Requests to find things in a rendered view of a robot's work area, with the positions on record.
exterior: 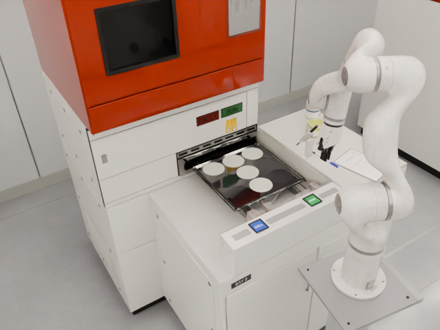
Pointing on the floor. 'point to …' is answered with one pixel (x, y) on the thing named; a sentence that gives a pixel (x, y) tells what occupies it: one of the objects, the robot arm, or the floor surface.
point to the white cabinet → (244, 284)
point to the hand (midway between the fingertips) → (325, 155)
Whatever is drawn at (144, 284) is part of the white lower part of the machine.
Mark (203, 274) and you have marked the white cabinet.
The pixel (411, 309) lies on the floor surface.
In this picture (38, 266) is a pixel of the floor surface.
